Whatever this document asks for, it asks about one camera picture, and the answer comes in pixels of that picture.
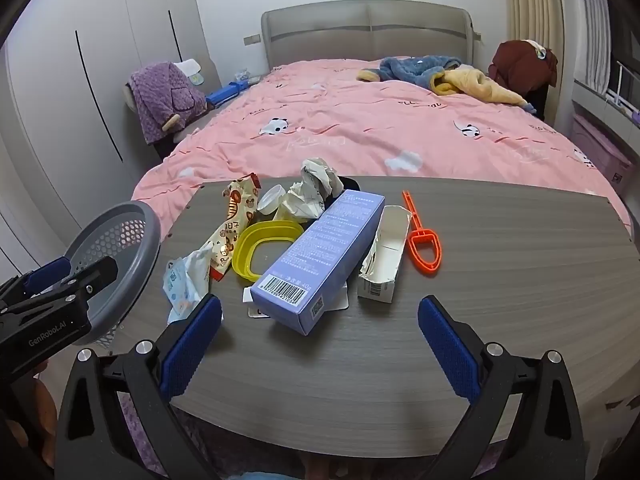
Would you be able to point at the grey chair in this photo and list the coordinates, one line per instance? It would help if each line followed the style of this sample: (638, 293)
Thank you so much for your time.
(187, 132)

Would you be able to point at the orange plastic scoop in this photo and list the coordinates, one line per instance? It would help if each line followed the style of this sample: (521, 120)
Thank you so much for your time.
(424, 250)

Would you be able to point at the purple rug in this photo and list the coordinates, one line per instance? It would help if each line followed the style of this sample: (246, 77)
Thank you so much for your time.
(142, 440)

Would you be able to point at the purple cardboard box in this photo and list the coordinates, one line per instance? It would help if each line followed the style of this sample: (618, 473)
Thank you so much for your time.
(320, 260)

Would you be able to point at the pink bed with duvet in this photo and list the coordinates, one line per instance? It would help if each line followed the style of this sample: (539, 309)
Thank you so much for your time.
(350, 120)

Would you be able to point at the purple fleece robe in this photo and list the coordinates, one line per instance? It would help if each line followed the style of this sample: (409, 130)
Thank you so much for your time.
(165, 95)

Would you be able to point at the blue long box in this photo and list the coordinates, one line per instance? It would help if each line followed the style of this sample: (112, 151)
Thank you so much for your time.
(225, 92)

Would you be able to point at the white bib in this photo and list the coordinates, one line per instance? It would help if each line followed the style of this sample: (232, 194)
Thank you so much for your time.
(192, 70)

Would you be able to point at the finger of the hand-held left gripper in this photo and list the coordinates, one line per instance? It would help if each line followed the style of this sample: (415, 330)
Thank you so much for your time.
(47, 272)
(92, 280)

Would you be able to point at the white wardrobe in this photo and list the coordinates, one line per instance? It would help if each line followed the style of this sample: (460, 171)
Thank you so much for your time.
(60, 85)

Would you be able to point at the white blue wet wipe packet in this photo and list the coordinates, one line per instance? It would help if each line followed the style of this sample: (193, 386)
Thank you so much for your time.
(187, 280)

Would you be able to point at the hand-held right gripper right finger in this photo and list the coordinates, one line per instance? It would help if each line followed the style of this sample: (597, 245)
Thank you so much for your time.
(447, 345)

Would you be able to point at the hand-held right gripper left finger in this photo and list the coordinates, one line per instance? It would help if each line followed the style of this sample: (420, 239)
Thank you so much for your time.
(192, 345)

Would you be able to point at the grey perforated plastic basket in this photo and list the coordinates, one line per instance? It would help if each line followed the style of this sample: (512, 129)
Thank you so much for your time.
(145, 260)

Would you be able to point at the crumpled white paper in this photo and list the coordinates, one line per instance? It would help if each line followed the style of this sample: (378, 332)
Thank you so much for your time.
(310, 190)

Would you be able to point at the playing card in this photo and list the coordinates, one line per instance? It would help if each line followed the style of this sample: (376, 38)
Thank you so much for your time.
(336, 300)

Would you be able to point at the grey padded headboard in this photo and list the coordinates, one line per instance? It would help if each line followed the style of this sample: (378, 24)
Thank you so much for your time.
(350, 25)

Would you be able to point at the white paper carton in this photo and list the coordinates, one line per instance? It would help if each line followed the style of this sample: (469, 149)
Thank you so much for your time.
(387, 260)

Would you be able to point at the maroon clothing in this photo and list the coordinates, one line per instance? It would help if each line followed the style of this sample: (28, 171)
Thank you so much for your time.
(520, 65)

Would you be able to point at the beige curtain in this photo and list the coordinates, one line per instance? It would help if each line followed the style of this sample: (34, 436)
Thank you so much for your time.
(540, 10)

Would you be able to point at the wall socket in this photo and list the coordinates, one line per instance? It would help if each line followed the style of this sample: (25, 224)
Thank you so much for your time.
(252, 39)

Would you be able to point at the white plastic cap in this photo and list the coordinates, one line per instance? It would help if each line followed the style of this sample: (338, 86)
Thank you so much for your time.
(270, 200)

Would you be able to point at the cream printed snack wrapper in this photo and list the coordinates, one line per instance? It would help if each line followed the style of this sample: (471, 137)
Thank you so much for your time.
(235, 230)

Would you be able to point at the pink storage box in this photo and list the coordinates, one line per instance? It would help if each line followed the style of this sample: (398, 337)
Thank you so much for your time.
(600, 155)

